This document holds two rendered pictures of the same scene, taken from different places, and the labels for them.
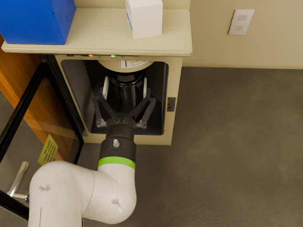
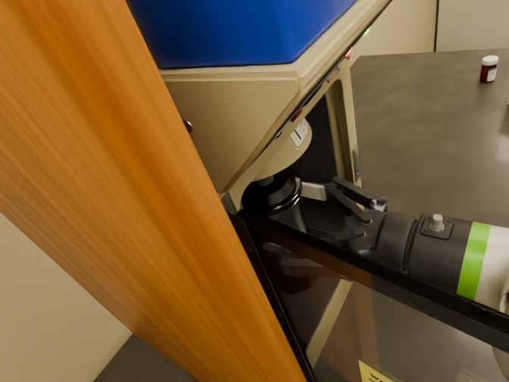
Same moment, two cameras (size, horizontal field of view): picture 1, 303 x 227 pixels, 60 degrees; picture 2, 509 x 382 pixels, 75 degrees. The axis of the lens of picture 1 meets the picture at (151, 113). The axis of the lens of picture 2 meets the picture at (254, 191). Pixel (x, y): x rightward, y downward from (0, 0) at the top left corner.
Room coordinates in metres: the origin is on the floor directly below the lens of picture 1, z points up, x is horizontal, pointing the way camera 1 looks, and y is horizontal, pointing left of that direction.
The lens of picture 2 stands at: (0.26, 0.38, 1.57)
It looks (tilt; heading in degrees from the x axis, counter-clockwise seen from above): 39 degrees down; 315
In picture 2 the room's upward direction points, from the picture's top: 21 degrees counter-clockwise
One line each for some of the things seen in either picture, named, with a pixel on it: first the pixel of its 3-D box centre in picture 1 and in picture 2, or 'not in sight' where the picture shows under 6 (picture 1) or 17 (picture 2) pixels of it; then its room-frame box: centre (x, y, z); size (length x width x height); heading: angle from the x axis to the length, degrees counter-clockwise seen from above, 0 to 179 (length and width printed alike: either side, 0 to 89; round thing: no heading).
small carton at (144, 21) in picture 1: (143, 13); not in sight; (0.38, 0.01, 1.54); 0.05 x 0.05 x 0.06; 14
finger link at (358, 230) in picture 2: (108, 110); (324, 246); (0.42, 0.12, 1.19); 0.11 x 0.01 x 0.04; 34
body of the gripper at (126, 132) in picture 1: (121, 128); (376, 236); (0.36, 0.08, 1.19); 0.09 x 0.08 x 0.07; 178
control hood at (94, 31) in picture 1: (104, 48); (335, 45); (0.38, 0.09, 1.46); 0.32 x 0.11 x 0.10; 88
